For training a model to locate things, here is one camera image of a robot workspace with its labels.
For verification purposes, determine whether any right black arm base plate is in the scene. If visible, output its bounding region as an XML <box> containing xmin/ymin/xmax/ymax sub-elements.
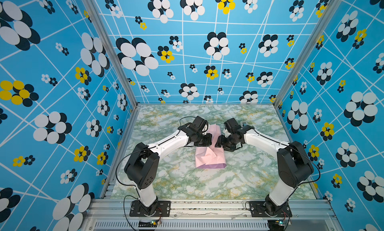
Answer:
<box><xmin>245</xmin><ymin>201</ymin><xmax>293</xmax><ymax>218</ymax></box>

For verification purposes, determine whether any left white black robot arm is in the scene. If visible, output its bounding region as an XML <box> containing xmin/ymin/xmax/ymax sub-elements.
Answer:
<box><xmin>124</xmin><ymin>116</ymin><xmax>213</xmax><ymax>216</ymax></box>

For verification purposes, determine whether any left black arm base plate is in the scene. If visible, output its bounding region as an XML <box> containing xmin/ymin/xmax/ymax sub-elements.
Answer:
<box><xmin>129</xmin><ymin>200</ymin><xmax>171</xmax><ymax>217</ymax></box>

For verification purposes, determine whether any left green circuit board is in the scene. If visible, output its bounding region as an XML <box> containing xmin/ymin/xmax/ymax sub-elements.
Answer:
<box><xmin>138</xmin><ymin>220</ymin><xmax>161</xmax><ymax>228</ymax></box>

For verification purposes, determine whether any green circuit board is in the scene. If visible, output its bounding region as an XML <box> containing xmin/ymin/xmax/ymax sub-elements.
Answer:
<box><xmin>138</xmin><ymin>220</ymin><xmax>161</xmax><ymax>228</ymax></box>
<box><xmin>268</xmin><ymin>221</ymin><xmax>285</xmax><ymax>231</ymax></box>

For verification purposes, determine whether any aluminium front rail frame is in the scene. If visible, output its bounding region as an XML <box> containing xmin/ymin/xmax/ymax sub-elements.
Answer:
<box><xmin>81</xmin><ymin>199</ymin><xmax>343</xmax><ymax>231</ymax></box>

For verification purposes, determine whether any right green circuit board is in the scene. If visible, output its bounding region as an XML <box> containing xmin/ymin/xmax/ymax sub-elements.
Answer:
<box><xmin>268</xmin><ymin>221</ymin><xmax>285</xmax><ymax>231</ymax></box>

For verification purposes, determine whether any purple wrapping paper sheet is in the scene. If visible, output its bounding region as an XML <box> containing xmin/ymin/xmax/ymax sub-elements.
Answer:
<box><xmin>195</xmin><ymin>124</ymin><xmax>227</xmax><ymax>169</ymax></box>

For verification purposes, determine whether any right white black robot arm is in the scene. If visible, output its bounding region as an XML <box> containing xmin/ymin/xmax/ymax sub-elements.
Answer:
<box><xmin>215</xmin><ymin>118</ymin><xmax>314</xmax><ymax>217</ymax></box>

